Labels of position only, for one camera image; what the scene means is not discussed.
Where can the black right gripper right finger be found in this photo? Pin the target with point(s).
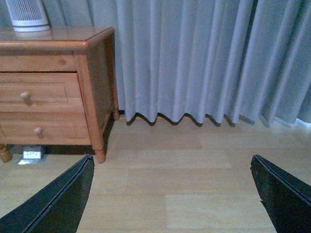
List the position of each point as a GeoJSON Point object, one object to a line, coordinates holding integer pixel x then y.
{"type": "Point", "coordinates": [286, 198]}

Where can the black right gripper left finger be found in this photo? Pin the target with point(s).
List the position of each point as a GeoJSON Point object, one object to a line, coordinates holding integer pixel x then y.
{"type": "Point", "coordinates": [58, 207]}

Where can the wooden drawer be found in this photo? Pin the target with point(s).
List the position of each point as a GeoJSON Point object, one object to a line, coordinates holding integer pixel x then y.
{"type": "Point", "coordinates": [44, 129]}
{"type": "Point", "coordinates": [40, 93]}

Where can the white power strip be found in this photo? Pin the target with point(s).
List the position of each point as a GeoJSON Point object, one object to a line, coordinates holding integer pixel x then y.
{"type": "Point", "coordinates": [32, 155]}

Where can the wooden nightstand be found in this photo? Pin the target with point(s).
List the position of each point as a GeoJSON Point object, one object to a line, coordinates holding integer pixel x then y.
{"type": "Point", "coordinates": [86, 51]}

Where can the grey curtain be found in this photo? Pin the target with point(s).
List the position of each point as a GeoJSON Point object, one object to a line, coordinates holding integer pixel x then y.
{"type": "Point", "coordinates": [217, 58]}

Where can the white slatted air purifier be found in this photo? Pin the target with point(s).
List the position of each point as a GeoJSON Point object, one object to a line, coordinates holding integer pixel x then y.
{"type": "Point", "coordinates": [27, 15]}

